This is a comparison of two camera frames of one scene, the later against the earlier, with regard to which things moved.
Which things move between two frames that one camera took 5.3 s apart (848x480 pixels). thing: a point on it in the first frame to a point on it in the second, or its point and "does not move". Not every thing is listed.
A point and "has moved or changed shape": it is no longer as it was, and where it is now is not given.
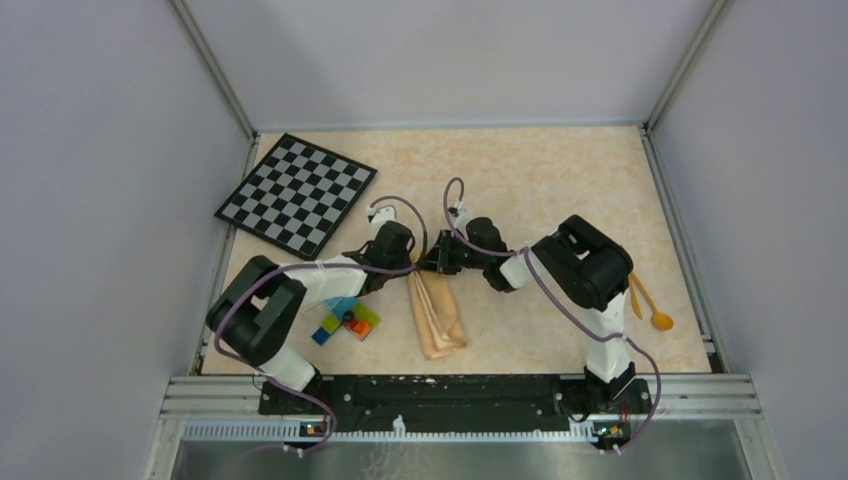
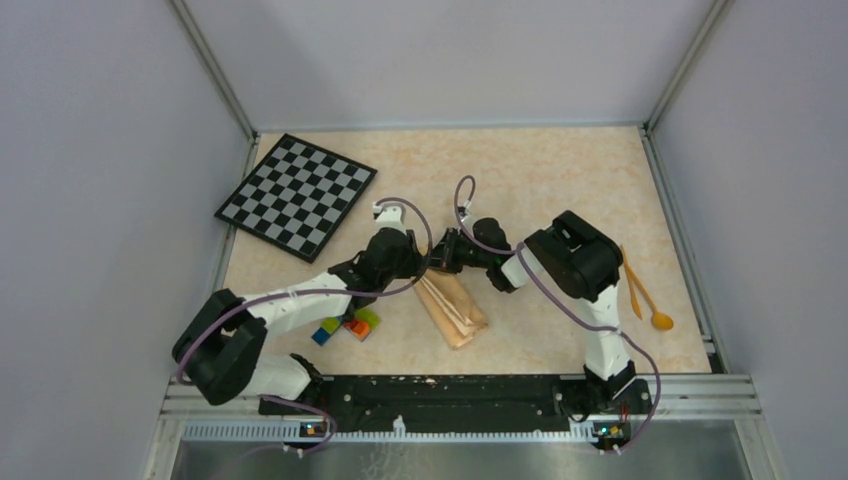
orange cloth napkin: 438,311 has moved or changed shape
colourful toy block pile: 359,319 does not move
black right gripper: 439,258 does not move
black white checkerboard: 297,195 does not move
